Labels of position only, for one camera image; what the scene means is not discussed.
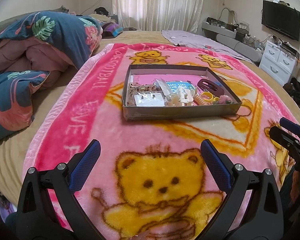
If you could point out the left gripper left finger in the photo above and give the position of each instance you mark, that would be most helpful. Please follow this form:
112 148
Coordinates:
36 217

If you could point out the maroon hair claw clip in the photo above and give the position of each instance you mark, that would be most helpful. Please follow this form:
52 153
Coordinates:
206 84

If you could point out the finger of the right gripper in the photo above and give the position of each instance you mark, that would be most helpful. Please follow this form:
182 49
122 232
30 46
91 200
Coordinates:
287 141
290 126

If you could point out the lilac bed sheet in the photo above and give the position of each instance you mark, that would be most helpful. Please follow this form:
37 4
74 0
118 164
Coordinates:
186 39

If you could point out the black wall television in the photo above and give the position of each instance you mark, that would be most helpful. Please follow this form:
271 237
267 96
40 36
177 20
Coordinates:
282 19

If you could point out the clear beige hair claw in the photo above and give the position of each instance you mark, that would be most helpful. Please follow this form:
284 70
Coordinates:
172 100

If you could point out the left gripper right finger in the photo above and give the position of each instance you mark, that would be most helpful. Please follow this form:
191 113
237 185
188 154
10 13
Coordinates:
252 207

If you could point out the pink bear fleece blanket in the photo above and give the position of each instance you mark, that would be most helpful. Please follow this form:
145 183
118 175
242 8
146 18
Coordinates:
150 176

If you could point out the white curtain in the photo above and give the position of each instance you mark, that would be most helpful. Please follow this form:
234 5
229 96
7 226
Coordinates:
158 15

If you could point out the blue floral quilt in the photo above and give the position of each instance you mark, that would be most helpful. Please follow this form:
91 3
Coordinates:
34 51

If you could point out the person right hand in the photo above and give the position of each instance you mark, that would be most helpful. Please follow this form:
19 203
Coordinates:
295 190

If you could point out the pink fuzzy hair clip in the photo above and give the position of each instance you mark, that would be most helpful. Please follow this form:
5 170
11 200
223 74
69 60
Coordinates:
223 100

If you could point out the grey cardboard box tray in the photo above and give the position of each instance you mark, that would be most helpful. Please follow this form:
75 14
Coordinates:
153 92

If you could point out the purple striped pillow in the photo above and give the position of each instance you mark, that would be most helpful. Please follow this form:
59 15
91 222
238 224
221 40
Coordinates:
111 30

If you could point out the pink dotted bow hairclip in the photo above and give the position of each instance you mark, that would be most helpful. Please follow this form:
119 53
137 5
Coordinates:
135 88

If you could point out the white drawer cabinet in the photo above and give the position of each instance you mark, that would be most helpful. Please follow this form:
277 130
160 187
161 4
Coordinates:
279 64

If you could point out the grey bed footboard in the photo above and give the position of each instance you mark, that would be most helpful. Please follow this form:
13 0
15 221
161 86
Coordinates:
233 37

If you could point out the white card packet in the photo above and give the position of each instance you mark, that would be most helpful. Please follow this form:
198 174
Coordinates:
149 100

